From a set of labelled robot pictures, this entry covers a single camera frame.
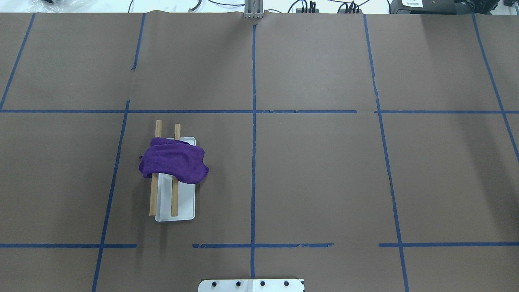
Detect wooden rack bar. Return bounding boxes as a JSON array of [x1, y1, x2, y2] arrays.
[[170, 124, 181, 217], [149, 120, 163, 216]]

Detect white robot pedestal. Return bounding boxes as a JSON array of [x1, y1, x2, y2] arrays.
[[198, 279, 305, 292]]

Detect purple towel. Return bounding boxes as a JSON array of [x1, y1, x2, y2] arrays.
[[138, 137, 209, 184]]

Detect white rack base tray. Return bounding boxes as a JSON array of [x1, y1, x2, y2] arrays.
[[155, 137, 196, 222]]

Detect black computer box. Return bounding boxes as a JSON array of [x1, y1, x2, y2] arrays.
[[390, 0, 500, 15]]

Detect lower wooden rack bar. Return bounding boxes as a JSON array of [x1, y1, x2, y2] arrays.
[[170, 124, 181, 217]]

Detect aluminium frame post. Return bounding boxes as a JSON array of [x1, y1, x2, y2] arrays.
[[244, 0, 264, 19]]

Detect upper wooden rack bar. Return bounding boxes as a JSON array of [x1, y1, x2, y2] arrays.
[[149, 120, 163, 216]]

